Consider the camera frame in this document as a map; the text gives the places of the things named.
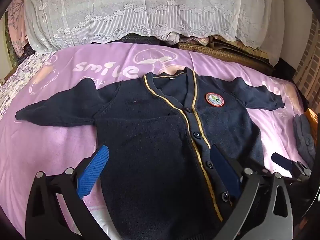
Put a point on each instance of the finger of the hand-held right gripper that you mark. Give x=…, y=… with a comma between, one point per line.
x=282, y=163

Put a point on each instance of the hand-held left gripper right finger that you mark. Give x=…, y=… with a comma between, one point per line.
x=226, y=173

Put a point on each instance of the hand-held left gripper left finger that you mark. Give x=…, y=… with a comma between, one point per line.
x=93, y=172

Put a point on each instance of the navy knit cardigan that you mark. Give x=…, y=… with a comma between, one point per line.
x=155, y=140

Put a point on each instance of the grey knit cloth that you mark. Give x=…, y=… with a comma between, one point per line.
x=303, y=140

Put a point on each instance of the orange cloth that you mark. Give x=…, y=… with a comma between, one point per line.
x=313, y=117

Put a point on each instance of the purple printed bed sheet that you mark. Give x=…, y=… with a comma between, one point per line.
x=37, y=140

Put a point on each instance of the purple floral sheet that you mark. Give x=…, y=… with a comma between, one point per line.
x=17, y=85

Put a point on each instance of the brown woven mat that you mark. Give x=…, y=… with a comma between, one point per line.
x=225, y=53

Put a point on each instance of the stack of folded quilts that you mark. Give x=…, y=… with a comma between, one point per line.
x=190, y=40

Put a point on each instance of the green patterned panel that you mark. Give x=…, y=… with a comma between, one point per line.
x=7, y=45

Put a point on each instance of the pink floral blanket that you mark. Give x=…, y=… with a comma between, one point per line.
x=16, y=22

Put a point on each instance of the white lace cover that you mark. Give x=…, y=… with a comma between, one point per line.
x=140, y=7

